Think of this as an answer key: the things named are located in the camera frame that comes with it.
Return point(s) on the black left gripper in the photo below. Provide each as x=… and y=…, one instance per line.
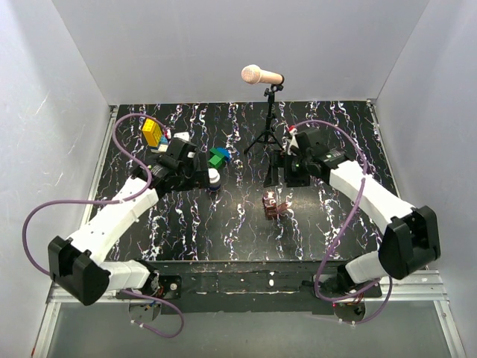
x=199, y=179

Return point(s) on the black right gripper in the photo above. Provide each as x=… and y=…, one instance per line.
x=279, y=159

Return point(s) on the brown weekly pill organizer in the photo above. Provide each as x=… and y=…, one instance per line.
x=272, y=208

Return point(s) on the white pill bottle blue label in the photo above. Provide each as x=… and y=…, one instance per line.
x=214, y=180

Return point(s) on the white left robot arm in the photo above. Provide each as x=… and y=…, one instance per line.
x=78, y=263

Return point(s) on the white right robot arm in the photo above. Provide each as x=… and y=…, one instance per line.
x=410, y=234

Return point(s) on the green toy brick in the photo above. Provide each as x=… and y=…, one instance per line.
x=216, y=159

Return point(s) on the yellow toy brick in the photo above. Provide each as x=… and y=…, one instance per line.
x=152, y=132

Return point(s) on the black microphone tripod stand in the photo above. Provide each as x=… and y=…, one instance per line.
x=267, y=136

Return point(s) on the pink microphone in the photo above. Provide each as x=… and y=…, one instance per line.
x=253, y=74

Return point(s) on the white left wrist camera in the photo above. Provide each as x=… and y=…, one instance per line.
x=169, y=135

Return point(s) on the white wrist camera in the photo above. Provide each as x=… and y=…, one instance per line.
x=290, y=143
x=169, y=135

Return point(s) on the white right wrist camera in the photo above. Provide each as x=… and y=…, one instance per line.
x=290, y=143

